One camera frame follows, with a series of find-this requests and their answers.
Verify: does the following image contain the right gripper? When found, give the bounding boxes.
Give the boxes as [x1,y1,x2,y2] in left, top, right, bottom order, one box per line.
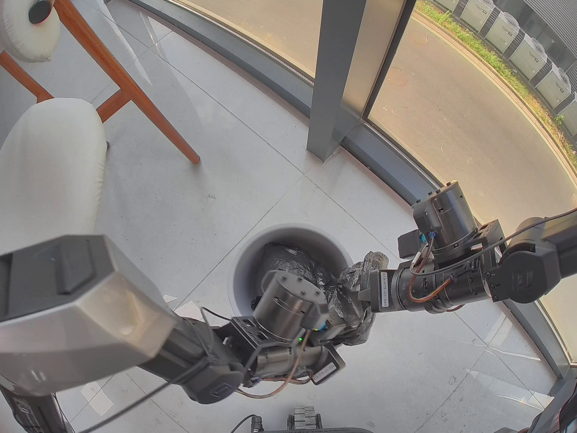
[358,260,496,317]

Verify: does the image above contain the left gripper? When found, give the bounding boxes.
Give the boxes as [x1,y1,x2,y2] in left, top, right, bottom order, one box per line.
[246,345,347,386]

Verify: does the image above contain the black plastic bag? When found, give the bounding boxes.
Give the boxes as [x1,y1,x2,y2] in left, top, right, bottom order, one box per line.
[250,241,390,348]

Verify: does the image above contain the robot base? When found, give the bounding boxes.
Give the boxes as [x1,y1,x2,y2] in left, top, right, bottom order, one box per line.
[230,404,375,433]

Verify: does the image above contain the white trash bin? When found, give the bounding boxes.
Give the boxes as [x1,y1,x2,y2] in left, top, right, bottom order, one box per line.
[227,224,355,321]

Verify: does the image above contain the white cushioned wooden chair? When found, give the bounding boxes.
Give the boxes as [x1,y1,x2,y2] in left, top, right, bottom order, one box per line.
[0,0,201,242]

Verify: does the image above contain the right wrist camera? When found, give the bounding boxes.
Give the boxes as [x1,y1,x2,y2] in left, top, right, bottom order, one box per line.
[398,229,426,261]

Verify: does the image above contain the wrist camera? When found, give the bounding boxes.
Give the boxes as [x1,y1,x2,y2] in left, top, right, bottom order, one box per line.
[311,318,348,348]
[398,229,426,261]

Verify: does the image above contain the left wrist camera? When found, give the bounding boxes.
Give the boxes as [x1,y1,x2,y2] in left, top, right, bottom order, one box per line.
[311,318,348,348]

